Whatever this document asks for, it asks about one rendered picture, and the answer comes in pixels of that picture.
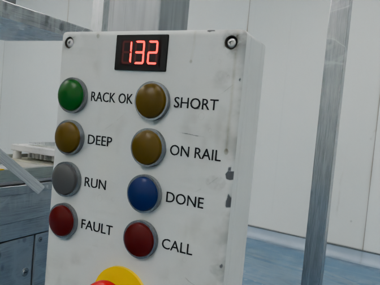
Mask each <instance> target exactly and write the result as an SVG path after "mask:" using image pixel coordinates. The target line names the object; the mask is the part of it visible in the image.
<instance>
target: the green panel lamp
mask: <svg viewBox="0 0 380 285"><path fill-rule="evenodd" d="M58 99H59V103H60V105H61V106H62V107H63V108H64V109H66V110H68V111H74V110H76V109H77V108H78V107H79V106H80V105H81V103H82V100H83V89H82V86H81V84H80V83H79V82H78V81H77V80H74V79H69V80H67V81H65V82H64V83H63V84H62V85H61V86H60V88H59V92H58Z"/></svg>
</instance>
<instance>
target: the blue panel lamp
mask: <svg viewBox="0 0 380 285"><path fill-rule="evenodd" d="M128 198H129V201H130V203H131V204H132V206H133V207H134V208H136V209H137V210H140V211H148V210H150V209H152V208H153V207H154V206H155V204H156V202H157V198H158V192H157V187H156V185H155V184H154V183H153V181H152V180H150V179H149V178H147V177H144V176H141V177H138V178H136V179H135V180H133V182H132V183H131V184H130V186H129V189H128Z"/></svg>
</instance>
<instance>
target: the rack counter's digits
mask: <svg viewBox="0 0 380 285"><path fill-rule="evenodd" d="M159 47H160V39H151V40H122V44H121V51H120V64H123V65H143V66H158V60H159Z"/></svg>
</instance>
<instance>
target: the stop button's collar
mask: <svg viewBox="0 0 380 285"><path fill-rule="evenodd" d="M99 280H108V281H110V282H112V283H114V284H115V285H144V284H143V283H142V281H141V279H140V278H139V277H138V276H137V275H136V274H135V273H134V272H133V271H132V270H130V269H128V268H126V267H123V266H112V267H109V268H107V269H105V270H104V271H103V272H101V273H100V275H99V276H98V277H97V279H96V281H99Z"/></svg>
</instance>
